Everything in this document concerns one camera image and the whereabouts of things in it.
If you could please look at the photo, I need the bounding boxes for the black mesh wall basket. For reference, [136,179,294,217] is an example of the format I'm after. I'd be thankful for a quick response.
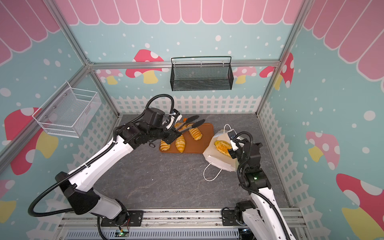
[170,56,234,92]

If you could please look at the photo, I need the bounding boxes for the small yellow fake bread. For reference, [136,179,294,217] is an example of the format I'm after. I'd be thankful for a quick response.
[175,135,186,153]

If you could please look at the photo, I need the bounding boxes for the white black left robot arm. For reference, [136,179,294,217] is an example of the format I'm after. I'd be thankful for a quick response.
[28,94,181,226]

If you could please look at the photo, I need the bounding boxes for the brown plastic tray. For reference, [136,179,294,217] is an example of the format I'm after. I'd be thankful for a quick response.
[158,122,215,154]

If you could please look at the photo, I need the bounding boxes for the white paper bag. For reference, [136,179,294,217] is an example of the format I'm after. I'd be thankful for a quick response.
[203,124,238,182]

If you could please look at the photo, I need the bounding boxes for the steel tongs with black tips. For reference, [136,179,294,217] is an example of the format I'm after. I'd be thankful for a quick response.
[176,115,206,133]

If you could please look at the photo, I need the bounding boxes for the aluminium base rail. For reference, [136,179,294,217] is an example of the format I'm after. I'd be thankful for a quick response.
[56,206,313,240]

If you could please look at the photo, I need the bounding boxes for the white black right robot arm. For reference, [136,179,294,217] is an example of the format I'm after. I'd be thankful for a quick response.
[228,130,295,240]

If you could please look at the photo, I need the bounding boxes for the ridged long fake bread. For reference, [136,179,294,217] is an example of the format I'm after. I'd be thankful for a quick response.
[160,140,171,152]

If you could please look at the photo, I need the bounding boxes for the white wire wall basket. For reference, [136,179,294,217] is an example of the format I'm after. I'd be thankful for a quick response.
[32,82,102,138]

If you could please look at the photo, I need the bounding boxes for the twisted ring fake bread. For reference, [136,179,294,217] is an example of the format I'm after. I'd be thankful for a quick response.
[174,122,187,131]

